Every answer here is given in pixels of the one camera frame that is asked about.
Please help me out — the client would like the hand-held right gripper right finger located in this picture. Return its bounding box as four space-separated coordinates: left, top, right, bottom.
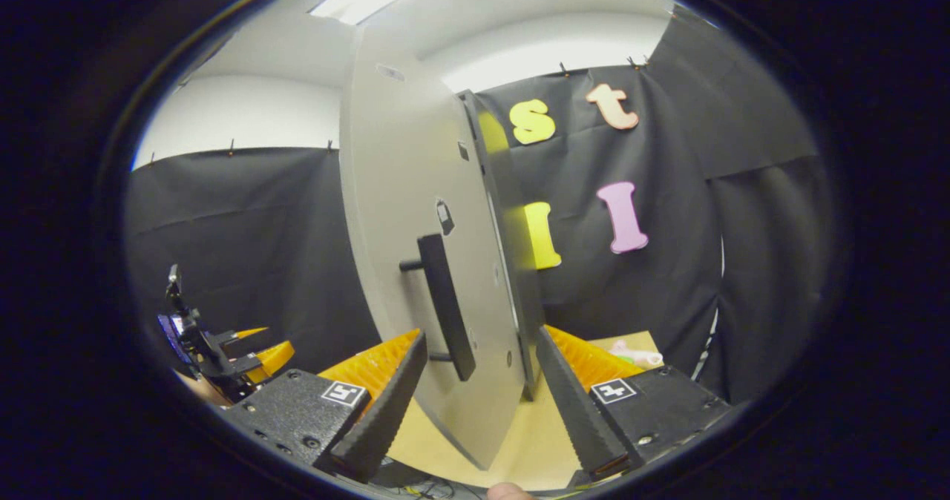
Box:
534 324 736 478

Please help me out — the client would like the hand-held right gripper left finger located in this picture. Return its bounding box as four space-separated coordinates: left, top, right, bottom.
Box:
223 328 430 484

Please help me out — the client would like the black door handle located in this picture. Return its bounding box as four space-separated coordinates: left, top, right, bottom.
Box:
399 233 477 382

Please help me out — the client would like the grey cabinet door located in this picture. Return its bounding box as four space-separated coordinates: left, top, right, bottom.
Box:
338 25 529 471

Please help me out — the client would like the green and pink toy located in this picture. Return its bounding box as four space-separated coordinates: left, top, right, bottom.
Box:
609 339 665 369

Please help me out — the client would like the black backdrop cloth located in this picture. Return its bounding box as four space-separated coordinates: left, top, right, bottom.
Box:
122 3 839 404

